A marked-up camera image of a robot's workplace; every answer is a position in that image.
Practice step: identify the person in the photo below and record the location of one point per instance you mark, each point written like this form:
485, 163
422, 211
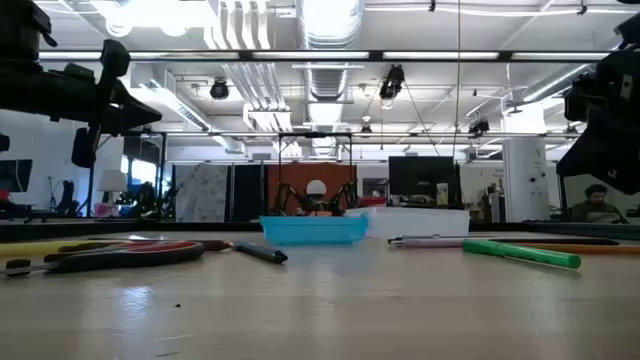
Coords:
595, 207

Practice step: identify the dark wall screen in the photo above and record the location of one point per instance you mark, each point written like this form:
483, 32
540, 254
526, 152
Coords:
15, 175

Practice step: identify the white lampshade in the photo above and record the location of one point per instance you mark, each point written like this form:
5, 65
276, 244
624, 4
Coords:
112, 181

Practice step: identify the orange pencil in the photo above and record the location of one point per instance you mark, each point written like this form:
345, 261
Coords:
600, 248

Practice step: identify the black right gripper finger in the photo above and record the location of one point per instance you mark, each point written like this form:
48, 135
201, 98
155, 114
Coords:
610, 150

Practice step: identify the silver ventilation duct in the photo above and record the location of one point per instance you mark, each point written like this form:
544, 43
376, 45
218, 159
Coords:
330, 30

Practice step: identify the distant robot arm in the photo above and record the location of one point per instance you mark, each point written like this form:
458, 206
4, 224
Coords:
346, 195
285, 197

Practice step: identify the long overhead light bar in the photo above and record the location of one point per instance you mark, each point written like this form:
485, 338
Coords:
310, 55

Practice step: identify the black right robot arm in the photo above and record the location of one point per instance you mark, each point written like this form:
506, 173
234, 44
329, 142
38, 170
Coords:
629, 30

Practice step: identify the black metal table frame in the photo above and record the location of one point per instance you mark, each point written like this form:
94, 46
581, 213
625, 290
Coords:
75, 227

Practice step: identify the white round column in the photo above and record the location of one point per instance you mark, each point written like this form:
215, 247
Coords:
525, 175

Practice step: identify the green marker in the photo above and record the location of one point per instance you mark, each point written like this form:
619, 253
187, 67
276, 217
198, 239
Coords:
520, 252

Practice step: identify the white round lamp head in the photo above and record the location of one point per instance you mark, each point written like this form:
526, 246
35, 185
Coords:
316, 187

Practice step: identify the orange partition panel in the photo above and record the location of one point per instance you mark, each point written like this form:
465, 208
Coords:
300, 175

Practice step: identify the black ceiling spotlight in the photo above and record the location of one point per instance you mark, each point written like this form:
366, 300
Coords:
219, 89

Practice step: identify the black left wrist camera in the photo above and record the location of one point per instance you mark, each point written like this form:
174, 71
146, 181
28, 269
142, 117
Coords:
115, 57

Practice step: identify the black monitor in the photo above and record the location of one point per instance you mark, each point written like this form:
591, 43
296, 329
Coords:
420, 180

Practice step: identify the black hanging camera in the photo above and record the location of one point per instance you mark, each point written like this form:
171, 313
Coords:
391, 82

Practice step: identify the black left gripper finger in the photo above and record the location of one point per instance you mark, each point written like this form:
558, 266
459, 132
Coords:
130, 112

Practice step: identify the grey patterned partition panel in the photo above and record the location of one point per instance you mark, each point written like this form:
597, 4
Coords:
200, 192

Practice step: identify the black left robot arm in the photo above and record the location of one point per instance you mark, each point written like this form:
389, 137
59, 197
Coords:
20, 25

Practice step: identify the black pen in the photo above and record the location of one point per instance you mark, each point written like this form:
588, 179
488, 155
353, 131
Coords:
260, 251
550, 241

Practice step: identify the clear supply box blue lid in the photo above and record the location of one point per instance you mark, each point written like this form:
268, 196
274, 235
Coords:
312, 230

